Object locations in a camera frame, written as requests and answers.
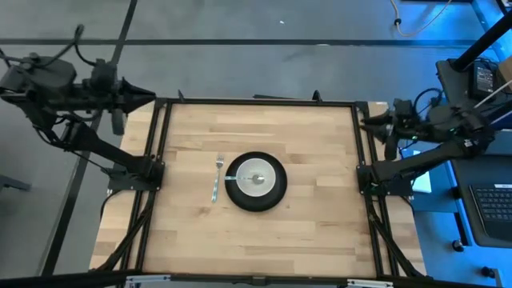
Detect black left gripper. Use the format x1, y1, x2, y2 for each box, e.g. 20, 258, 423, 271
82, 77, 158, 117

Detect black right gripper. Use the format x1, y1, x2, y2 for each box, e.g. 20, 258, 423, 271
360, 113, 421, 142

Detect silver fork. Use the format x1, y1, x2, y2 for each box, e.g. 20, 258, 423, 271
210, 153, 226, 204

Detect silver spoon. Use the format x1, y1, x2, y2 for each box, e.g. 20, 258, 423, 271
224, 173, 266, 186

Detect white bowl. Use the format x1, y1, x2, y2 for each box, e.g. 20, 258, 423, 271
235, 158, 278, 198

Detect black round plate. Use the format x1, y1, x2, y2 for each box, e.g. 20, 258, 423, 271
224, 150, 289, 213

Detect white paper sheet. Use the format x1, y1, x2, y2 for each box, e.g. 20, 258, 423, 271
402, 148, 434, 194

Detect black power supply box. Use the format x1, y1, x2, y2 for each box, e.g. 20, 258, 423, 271
473, 63, 498, 102

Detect cardboard box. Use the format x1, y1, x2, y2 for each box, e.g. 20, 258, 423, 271
497, 54, 512, 94

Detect laptop keyboard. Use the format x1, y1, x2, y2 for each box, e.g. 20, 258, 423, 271
468, 182, 512, 242

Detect grey furniture foot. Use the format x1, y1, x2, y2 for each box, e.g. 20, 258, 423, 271
0, 173, 32, 194

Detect yellow cable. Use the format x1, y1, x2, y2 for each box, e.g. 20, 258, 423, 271
389, 0, 454, 38

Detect black aluminium table frame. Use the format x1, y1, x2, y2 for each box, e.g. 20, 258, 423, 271
90, 90, 428, 288

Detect black diagonal post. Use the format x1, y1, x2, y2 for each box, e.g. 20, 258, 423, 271
450, 11, 512, 74

